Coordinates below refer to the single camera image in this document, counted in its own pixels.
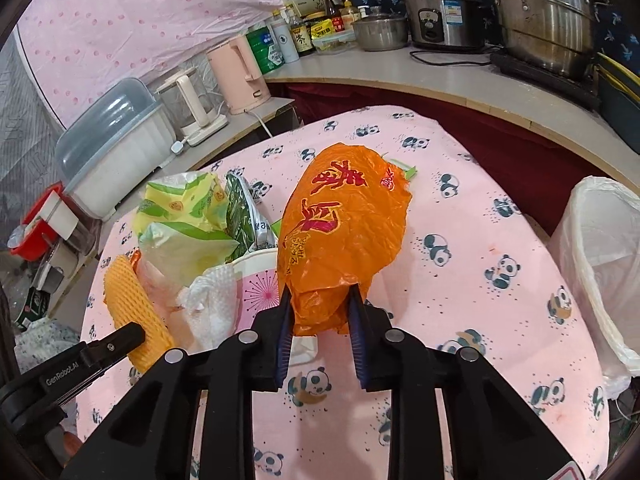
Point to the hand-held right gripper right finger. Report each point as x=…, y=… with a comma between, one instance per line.
x=358, y=345

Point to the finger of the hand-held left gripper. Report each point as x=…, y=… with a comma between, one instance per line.
x=117, y=342

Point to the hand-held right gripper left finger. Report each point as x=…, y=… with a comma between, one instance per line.
x=281, y=340

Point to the orange plastic bag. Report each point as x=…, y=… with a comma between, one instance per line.
x=340, y=220

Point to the white plastic trash bag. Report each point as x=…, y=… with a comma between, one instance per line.
x=600, y=260

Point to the orange foam fruit net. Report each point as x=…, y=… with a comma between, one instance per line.
x=130, y=300

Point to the white pink noodle cup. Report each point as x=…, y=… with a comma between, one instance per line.
x=255, y=285

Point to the clear plastic wrapper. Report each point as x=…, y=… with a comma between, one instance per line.
x=155, y=280

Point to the crumpled white tissue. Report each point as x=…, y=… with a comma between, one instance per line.
x=210, y=310

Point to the pink panda print tablecloth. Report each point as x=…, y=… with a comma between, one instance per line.
x=450, y=310

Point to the green snack packet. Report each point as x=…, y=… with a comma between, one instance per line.
x=240, y=215

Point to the yellow green snack bag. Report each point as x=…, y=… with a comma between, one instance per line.
x=175, y=210

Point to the red plastic container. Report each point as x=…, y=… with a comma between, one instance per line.
x=30, y=220

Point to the white dish box clear lid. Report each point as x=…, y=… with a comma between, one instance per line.
x=115, y=160

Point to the white power plug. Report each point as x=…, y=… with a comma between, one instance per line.
x=178, y=146

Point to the dark red curtain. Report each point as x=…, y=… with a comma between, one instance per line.
x=500, y=160

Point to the glass kettle with white base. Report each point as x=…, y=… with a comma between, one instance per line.
x=185, y=95

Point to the pink electric kettle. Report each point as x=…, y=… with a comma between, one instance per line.
x=235, y=75

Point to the green tea canister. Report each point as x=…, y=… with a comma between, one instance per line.
x=262, y=50

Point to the dark sauce bottle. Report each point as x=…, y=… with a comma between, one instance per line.
x=301, y=40

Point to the clear food container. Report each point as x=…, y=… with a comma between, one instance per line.
x=335, y=42

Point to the small steel pot with lid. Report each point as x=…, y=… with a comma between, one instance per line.
x=380, y=35

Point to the yellow seasoning packet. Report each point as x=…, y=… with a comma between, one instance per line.
x=322, y=29

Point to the red label sauce bottle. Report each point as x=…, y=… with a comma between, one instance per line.
x=336, y=20

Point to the black induction cooktop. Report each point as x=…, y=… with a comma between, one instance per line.
x=550, y=82

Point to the yellow pump bottle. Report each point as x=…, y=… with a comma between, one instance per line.
x=350, y=15

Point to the pink dotted cloth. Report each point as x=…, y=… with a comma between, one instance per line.
x=125, y=10

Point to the steel rice cooker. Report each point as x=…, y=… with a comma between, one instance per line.
x=440, y=20

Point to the white green paper box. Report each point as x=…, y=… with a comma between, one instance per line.
x=300, y=0

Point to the dark blue basin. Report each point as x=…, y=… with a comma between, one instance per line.
x=620, y=105

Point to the large steel steamer pot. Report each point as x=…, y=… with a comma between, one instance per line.
x=545, y=30

